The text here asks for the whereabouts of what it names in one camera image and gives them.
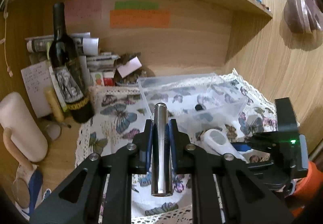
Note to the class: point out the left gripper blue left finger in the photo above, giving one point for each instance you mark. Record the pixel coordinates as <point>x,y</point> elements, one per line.
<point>148,135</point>

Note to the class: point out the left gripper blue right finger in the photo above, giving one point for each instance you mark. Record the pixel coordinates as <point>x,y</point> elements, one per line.
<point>173,134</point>

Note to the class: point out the silver metal flashlight tube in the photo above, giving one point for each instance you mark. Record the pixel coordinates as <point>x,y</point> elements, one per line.
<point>161,156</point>

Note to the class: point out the small black clip microphone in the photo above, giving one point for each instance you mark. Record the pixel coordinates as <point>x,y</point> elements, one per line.
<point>202,114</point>

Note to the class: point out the butterfly print lace cloth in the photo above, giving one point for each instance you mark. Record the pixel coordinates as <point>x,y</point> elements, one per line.
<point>120,114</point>

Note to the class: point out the clear plastic storage box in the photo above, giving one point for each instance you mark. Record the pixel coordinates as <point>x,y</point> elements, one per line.
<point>181,93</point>

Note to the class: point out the bowl of small stones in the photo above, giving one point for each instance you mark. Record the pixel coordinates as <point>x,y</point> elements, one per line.
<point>131,79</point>

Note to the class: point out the small pink white box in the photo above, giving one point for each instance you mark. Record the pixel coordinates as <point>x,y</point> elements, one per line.
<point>131,66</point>

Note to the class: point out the yellow tube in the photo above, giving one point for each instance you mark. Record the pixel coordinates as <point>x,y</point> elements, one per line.
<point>54,104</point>

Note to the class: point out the stack of books and papers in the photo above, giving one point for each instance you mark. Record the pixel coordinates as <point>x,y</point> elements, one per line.
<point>98,68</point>

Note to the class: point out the wooden shelf cabinet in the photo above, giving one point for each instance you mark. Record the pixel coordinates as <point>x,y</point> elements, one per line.
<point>202,36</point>

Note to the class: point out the dark wine bottle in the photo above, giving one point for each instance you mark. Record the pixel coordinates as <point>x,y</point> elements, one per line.
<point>67,70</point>

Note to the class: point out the orange sticky note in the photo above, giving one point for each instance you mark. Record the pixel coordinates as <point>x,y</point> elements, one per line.
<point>133,18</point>

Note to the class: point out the white handwritten note paper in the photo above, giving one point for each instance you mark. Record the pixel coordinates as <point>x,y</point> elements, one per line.
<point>36,78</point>

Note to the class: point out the green sticky note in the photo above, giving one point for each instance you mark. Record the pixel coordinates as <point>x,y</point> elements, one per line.
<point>136,5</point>

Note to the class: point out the pink sticky note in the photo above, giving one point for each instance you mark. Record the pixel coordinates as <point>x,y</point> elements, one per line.
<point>81,10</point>

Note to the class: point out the cream cylindrical bottle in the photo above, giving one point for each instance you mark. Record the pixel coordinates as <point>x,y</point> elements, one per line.
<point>26,134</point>

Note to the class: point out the brown puffy jacket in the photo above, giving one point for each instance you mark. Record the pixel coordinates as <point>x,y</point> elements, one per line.
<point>303,16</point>

